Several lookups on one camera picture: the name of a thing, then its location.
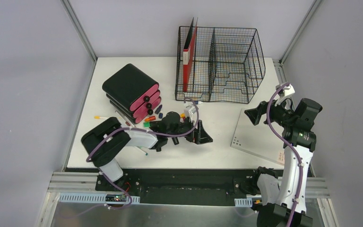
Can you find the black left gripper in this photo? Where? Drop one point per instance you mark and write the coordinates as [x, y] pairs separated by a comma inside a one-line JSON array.
[[194, 134]]

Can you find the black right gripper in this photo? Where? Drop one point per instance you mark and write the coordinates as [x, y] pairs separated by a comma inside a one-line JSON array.
[[254, 114]]

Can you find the red notebook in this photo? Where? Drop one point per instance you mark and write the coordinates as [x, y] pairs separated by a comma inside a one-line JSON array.
[[188, 54]]

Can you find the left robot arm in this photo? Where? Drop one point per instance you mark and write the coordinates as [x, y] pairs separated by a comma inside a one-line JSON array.
[[104, 142]]

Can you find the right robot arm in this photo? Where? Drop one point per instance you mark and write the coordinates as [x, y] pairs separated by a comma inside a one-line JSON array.
[[283, 204]]

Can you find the grey notebook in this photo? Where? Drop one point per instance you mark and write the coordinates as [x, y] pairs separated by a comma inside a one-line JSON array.
[[258, 140]]

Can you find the small orange marker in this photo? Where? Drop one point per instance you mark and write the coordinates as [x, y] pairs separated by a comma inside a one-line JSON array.
[[151, 118]]

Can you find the green highlighter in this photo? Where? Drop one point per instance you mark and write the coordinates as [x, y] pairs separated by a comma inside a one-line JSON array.
[[146, 124]]

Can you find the teal tipped white pen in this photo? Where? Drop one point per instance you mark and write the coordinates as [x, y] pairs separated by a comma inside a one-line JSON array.
[[145, 153]]

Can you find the black pink drawer unit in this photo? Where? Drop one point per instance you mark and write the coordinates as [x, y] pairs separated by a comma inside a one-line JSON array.
[[133, 93]]

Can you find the white pen orange cap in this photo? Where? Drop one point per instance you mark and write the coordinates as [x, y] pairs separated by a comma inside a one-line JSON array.
[[100, 117]]

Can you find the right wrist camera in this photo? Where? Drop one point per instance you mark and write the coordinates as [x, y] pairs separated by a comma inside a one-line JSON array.
[[285, 91]]

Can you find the black wire mesh organizer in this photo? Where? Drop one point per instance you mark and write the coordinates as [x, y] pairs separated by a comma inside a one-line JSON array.
[[228, 65]]

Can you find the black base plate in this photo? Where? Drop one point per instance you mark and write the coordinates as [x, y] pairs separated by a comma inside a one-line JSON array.
[[202, 187]]

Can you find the white cable duct right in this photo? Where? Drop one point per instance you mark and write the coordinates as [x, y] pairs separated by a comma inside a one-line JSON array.
[[243, 202]]

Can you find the white cable duct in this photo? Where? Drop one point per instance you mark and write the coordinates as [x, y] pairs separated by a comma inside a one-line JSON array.
[[243, 202], [98, 198]]

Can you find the white cable duct left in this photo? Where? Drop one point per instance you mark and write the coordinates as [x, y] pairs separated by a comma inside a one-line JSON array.
[[98, 198]]

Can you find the aluminium frame rail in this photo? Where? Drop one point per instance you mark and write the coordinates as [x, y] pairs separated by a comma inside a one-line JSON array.
[[72, 182]]

